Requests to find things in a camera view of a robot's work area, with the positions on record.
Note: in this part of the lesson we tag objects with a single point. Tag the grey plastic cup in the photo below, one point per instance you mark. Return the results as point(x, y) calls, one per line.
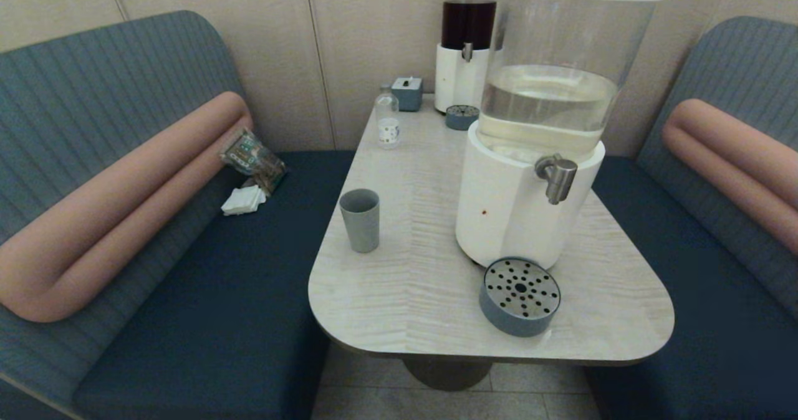
point(360, 220)

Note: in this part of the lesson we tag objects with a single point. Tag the steel water dispenser tap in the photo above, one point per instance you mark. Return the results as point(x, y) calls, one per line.
point(558, 180)

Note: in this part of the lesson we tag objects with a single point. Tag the clear glass bottle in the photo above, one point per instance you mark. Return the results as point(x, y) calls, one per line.
point(387, 118)

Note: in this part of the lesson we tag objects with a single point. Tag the small blue perforated drip tray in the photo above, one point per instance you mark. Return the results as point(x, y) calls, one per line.
point(460, 119)

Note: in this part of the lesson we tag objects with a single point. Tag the blue-grey tissue box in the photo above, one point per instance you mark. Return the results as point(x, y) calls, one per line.
point(408, 95)

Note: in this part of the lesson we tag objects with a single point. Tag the clear water dispenser white base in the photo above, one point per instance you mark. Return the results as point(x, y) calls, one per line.
point(511, 214)

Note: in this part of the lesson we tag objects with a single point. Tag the dark juice dispenser white base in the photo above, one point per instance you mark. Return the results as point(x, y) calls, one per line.
point(454, 80)

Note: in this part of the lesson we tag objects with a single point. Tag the clear snack packet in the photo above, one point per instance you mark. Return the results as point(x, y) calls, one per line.
point(252, 158)

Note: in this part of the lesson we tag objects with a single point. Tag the white paper napkins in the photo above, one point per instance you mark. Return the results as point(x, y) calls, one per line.
point(243, 200)

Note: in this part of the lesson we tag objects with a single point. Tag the large blue perforated drip tray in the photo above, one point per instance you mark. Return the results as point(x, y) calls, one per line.
point(519, 298)

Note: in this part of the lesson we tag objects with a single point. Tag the small steel juice dispenser tap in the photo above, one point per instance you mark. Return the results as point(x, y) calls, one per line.
point(467, 51)

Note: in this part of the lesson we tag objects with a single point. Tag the pink sofa bolster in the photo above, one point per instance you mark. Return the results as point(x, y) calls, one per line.
point(124, 183)
point(735, 152)

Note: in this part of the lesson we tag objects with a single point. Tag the grey-blue ribbed sofa backrest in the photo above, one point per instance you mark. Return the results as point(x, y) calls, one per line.
point(748, 65)
point(93, 77)

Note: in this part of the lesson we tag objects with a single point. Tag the round table pedestal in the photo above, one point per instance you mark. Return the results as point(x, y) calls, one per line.
point(446, 373)

